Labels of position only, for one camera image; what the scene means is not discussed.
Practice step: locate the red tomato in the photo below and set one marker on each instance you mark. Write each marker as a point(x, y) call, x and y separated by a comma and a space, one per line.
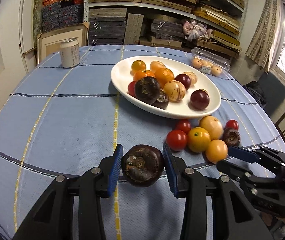
point(131, 89)

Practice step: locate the white oval plate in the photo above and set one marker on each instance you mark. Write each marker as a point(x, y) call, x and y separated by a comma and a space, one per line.
point(121, 77)

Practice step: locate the blue checked tablecloth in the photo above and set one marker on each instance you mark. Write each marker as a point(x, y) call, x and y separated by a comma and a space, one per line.
point(61, 121)

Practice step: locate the clear plastic fruit box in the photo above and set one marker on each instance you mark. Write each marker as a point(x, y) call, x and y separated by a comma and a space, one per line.
point(209, 63)

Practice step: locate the pale peach fruit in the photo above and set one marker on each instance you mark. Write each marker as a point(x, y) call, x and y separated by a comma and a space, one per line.
point(156, 65)

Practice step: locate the white metal shelf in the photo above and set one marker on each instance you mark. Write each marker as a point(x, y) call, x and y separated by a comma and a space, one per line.
point(162, 2)

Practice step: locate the small dark mangosteen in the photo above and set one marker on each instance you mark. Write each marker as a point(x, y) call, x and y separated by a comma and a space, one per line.
point(142, 165)

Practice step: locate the large dark mangosteen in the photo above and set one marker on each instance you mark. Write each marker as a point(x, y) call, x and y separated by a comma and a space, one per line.
point(162, 100)

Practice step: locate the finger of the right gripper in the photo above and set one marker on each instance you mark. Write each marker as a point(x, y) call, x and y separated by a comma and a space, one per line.
point(234, 171)
point(243, 154)

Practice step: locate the orange mandarin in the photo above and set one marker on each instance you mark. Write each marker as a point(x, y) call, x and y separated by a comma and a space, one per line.
point(163, 76)
point(143, 73)

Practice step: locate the yellow orange tomato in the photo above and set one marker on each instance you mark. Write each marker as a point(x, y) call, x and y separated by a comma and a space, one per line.
point(138, 65)

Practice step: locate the dark red plum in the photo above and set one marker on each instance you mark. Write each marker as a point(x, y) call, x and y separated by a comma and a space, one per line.
point(184, 79)
point(199, 99)

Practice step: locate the beige curtain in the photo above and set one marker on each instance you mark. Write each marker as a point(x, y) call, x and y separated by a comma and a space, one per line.
point(262, 46)

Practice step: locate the white drink can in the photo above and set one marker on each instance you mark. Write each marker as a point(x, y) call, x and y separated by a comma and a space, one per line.
point(69, 52)

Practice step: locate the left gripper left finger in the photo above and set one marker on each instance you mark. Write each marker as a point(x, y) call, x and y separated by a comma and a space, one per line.
point(51, 217)

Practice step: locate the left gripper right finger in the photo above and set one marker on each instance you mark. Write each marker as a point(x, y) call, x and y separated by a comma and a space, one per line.
point(233, 216)

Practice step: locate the large yellow melon fruit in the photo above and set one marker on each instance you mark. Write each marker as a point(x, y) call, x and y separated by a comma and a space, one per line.
point(213, 126)

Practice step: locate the pink cloth bundle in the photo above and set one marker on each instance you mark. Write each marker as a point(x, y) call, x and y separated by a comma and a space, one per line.
point(194, 30)

